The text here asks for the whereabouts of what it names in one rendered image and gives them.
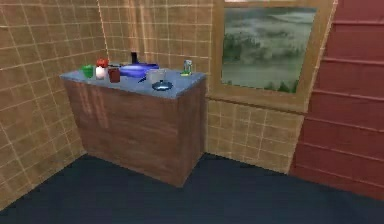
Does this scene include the white cup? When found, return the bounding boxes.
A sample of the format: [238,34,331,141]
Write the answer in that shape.
[95,66,108,81]

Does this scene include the brown wooden counter blue top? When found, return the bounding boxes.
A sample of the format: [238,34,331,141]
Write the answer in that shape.
[59,68,208,189]

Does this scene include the green cup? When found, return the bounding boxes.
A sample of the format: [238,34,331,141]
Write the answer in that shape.
[81,64,95,79]

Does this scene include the wooden framed window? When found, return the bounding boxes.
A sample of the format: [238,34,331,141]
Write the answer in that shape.
[210,0,335,114]

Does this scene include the clear glass jar green base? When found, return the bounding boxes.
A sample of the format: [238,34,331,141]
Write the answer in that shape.
[180,59,194,77]

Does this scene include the dark red mug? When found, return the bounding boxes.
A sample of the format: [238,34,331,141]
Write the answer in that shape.
[108,67,121,84]

